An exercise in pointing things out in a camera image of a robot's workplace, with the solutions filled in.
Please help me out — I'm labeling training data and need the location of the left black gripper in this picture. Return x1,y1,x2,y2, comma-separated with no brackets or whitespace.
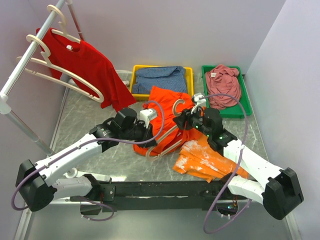
120,119,158,149

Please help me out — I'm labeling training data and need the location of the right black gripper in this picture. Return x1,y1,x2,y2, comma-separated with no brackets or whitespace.
172,105,212,138

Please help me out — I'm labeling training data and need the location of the beige plastic hanger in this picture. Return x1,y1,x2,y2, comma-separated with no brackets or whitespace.
145,99,185,162

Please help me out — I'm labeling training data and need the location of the bright orange t shirt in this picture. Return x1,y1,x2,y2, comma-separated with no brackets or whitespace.
133,86,203,156

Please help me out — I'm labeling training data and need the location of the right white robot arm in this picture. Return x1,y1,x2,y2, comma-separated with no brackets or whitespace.
173,107,304,220

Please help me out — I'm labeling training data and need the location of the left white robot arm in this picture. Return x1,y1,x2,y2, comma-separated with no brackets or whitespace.
14,107,165,212

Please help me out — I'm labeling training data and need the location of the pink crumpled shirt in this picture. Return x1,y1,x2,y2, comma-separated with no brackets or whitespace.
204,64,242,110

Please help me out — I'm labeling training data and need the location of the blue checkered shirt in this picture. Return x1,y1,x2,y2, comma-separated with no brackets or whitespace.
131,66,188,95

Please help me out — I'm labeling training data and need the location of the red t shirt on hanger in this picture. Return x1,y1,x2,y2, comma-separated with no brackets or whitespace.
42,28,136,112

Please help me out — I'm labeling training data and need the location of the beige empty hanger front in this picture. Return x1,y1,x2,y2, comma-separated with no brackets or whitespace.
23,34,105,103

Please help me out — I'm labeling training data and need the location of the beige hanger holding red shirt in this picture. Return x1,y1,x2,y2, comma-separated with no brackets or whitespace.
46,4,81,44

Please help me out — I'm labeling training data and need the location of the green plastic bin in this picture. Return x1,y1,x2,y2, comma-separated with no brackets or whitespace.
201,65,252,119

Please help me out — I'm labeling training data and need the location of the orange cloth with white paint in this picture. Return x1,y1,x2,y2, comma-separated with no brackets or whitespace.
172,137,236,183

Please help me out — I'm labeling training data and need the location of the yellow plastic bin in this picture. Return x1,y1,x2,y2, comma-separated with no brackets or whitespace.
129,64,194,102

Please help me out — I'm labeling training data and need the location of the black base bar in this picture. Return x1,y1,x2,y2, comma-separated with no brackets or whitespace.
69,180,247,216

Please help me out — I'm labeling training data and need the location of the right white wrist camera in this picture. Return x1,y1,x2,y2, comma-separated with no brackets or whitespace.
191,93,207,107

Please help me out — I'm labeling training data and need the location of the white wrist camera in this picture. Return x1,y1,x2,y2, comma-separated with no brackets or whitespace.
139,108,158,126
191,93,207,107

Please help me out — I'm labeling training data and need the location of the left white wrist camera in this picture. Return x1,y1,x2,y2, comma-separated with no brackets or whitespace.
139,108,158,126

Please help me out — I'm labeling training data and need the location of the metal clothes rack rail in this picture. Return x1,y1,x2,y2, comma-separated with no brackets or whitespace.
0,0,72,156

